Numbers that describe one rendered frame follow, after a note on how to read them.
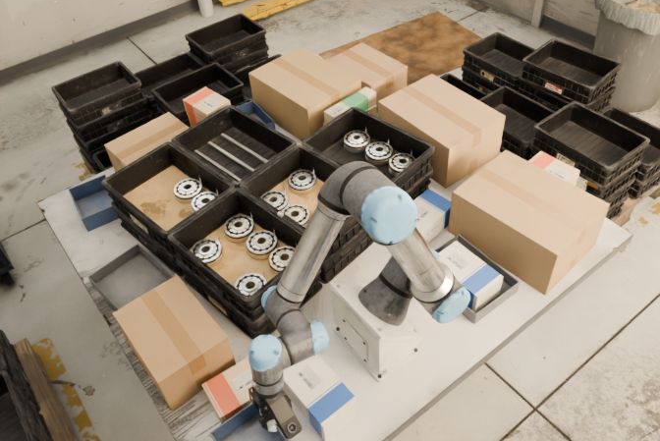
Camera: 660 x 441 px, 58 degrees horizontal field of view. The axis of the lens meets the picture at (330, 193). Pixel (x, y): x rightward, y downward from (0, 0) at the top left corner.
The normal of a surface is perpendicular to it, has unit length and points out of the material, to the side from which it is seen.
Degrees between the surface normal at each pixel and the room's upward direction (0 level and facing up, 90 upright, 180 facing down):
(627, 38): 94
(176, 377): 90
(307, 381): 0
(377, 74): 0
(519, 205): 0
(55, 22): 90
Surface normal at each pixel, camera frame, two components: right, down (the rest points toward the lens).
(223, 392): -0.06, -0.72
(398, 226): 0.42, 0.41
